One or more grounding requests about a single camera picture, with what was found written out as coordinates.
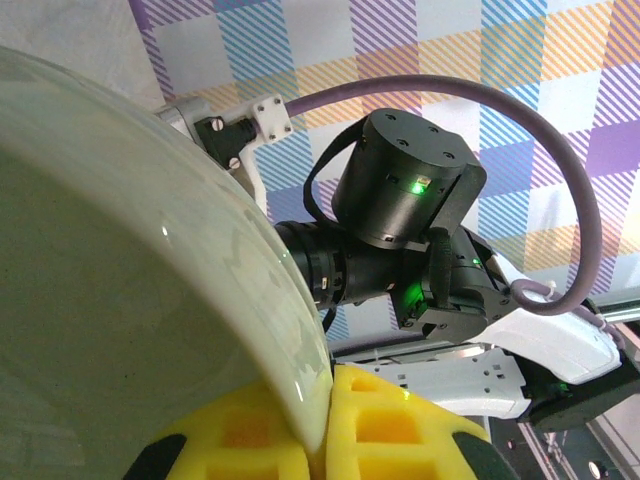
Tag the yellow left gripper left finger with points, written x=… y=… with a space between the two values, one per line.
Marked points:
x=240 y=440

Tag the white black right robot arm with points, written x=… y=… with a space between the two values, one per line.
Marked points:
x=550 y=340

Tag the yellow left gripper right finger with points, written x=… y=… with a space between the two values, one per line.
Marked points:
x=390 y=440

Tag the green ceramic bowl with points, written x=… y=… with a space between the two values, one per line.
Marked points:
x=125 y=250

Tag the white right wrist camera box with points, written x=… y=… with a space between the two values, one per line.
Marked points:
x=272 y=110

